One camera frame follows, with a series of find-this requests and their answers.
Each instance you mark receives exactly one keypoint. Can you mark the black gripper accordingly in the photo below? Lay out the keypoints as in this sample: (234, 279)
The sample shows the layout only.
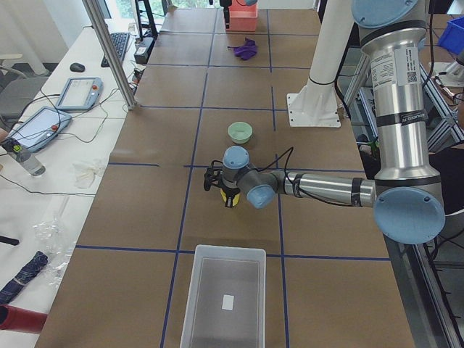
(229, 192)
(225, 8)

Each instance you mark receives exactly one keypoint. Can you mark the yellow plastic cup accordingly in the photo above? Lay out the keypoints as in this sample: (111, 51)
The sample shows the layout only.
(236, 198)

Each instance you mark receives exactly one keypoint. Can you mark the purple cloth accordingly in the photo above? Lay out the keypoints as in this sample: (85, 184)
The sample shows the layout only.
(246, 51)

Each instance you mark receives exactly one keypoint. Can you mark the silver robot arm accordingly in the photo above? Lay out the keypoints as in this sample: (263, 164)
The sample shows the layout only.
(406, 193)

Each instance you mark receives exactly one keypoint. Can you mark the pink trash bin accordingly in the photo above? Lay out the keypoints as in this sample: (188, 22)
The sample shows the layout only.
(242, 16)

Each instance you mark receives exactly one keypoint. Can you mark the black power adapter box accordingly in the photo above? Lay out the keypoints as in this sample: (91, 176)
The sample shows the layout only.
(143, 50)

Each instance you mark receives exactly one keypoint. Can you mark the white label in box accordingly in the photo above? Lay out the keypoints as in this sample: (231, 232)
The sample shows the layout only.
(227, 303)

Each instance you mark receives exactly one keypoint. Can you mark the clear plastic storage box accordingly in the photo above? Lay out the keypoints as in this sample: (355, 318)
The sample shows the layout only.
(219, 270)

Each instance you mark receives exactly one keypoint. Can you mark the mint green bowl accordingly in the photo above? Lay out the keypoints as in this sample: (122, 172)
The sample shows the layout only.
(240, 132)

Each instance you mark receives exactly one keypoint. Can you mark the black keyboard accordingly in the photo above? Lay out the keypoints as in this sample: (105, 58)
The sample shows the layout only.
(120, 42)

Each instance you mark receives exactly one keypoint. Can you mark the crumpled white tissue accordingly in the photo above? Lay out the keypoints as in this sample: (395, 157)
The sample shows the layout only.
(87, 171)

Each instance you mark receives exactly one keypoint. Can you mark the black computer mouse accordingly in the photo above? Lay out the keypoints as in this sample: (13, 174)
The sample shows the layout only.
(77, 67)

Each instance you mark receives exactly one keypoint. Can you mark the upper teach pendant tablet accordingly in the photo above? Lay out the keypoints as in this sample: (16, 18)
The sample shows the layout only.
(80, 94)

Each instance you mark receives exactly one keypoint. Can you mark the teach pendant tablet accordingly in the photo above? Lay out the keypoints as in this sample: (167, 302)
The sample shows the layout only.
(80, 94)
(41, 128)

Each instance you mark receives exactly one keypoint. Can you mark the crumpled clear plastic wrap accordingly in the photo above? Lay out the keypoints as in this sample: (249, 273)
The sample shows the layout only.
(55, 244)

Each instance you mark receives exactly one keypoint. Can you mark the folded dark blue umbrella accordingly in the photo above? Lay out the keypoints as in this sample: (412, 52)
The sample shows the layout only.
(26, 274)

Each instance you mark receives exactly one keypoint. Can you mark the lower teach pendant tablet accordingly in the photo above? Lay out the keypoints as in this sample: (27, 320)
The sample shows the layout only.
(41, 128)

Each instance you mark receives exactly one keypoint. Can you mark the clear water bottle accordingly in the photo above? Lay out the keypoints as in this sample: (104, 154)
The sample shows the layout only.
(23, 156)

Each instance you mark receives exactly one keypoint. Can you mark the grey office chair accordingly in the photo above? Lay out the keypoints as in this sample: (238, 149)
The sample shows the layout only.
(17, 91)

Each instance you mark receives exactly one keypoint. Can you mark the blue storage crate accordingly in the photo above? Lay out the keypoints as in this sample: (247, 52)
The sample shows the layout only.
(452, 37)

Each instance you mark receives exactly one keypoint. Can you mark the red cylinder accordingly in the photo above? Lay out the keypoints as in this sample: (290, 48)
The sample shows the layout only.
(22, 320)

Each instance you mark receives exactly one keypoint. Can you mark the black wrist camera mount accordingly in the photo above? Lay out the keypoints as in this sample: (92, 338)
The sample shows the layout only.
(213, 175)

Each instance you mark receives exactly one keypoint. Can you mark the aluminium frame post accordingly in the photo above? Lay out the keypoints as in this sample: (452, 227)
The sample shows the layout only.
(97, 20)

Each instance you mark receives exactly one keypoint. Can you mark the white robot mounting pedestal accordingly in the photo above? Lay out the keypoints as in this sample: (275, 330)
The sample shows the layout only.
(316, 105)

